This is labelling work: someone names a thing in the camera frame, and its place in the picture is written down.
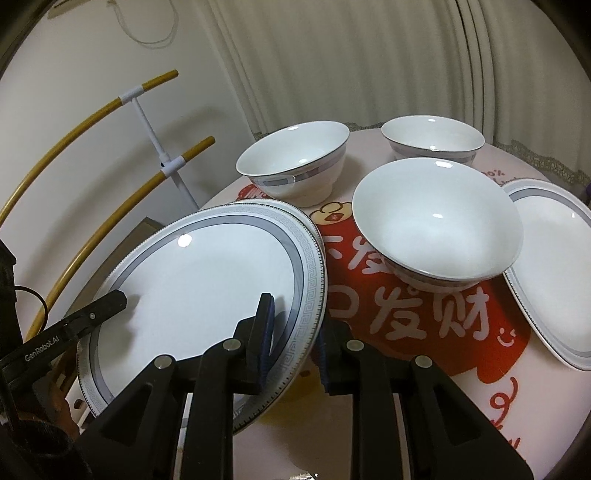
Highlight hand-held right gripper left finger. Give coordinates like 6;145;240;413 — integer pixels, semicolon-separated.
76;292;278;480

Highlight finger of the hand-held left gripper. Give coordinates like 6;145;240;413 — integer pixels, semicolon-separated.
44;290;128;343

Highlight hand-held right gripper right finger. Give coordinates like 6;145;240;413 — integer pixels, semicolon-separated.
316;319;536;480

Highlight round plate grey patterned rim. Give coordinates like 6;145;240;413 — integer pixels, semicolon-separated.
231;199;328;259
76;205;329;437

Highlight white bowl grey band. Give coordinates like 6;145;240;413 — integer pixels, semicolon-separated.
235;121;350;207
352;157;525;293
381;116;485;168

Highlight round white table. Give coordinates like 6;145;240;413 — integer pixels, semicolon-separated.
60;124;591;480

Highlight yellow hoop rack white stand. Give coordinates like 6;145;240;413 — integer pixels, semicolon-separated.
0;69;218;344

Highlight oblong white plate grey rim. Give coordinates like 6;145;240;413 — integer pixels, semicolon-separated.
501;178;591;372

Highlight cream pleated curtain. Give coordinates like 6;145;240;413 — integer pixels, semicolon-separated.
208;0;591;197

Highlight black cable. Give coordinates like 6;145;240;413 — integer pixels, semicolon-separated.
11;285;51;334

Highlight white cord on wall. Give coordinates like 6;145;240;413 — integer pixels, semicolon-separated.
105;0;180;48

